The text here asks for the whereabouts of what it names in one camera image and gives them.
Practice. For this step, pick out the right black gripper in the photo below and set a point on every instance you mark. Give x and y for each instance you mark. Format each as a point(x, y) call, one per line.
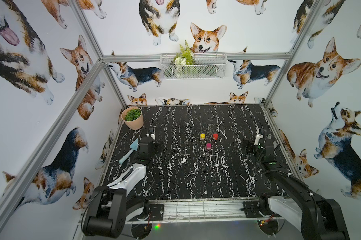
point(249, 148)

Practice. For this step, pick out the beige pot with green plant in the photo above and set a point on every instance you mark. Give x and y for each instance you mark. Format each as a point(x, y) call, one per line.
point(133, 118)

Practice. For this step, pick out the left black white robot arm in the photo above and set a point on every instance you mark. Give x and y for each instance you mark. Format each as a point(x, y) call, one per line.
point(113, 211)

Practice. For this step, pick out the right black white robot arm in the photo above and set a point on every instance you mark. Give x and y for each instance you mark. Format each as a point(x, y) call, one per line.
point(315, 217)

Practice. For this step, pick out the light blue garden trowel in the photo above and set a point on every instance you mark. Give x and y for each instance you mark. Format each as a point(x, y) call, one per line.
point(133, 147)

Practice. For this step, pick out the green fern plant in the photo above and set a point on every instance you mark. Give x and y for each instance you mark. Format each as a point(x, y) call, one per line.
point(185, 55)

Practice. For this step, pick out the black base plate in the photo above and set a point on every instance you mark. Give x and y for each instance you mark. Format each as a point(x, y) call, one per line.
point(256, 209)
point(155, 212)

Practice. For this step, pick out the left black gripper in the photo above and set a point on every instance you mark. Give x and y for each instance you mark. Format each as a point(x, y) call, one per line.
point(146, 143)

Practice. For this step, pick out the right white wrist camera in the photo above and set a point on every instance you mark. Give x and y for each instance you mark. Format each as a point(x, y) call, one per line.
point(258, 137)

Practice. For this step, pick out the white wire wall basket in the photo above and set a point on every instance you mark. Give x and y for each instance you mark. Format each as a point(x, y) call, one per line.
point(195, 66)

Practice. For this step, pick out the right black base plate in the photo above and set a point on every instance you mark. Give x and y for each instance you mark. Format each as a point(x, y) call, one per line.
point(256, 209)

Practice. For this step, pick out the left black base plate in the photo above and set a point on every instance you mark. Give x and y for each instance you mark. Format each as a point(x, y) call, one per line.
point(155, 212)

